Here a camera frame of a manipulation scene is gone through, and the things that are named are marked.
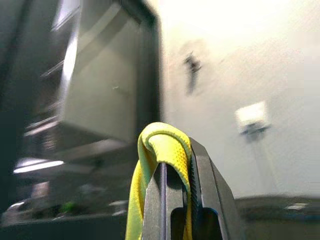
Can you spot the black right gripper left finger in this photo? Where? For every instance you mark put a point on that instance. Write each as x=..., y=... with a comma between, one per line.
x=155, y=212

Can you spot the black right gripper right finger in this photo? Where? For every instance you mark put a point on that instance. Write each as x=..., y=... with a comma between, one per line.
x=212, y=200

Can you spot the yellow mesh cloth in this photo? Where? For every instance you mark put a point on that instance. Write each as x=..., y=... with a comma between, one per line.
x=163, y=142

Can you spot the white wall socket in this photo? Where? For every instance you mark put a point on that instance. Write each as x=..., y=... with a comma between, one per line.
x=252, y=116

